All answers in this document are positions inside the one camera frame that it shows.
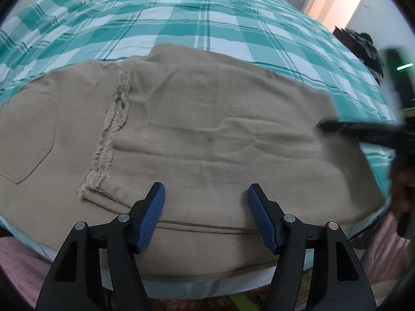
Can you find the khaki beige pants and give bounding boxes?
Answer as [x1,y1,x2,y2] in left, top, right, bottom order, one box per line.
[1,44,385,280]

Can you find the pink dotted pajama clothing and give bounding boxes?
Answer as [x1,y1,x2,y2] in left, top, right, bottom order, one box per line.
[1,237,51,310]

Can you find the person's right hand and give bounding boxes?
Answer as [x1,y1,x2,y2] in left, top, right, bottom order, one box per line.
[390,168,414,219]

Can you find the pile of dark clothes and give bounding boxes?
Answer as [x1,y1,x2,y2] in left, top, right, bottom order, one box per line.
[344,28,384,84]

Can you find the dark wooden nightstand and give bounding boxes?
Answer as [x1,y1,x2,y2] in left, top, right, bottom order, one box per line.
[333,27,354,51]

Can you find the teal white plaid bedsheet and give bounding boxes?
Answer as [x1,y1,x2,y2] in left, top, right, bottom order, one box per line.
[0,0,403,300]

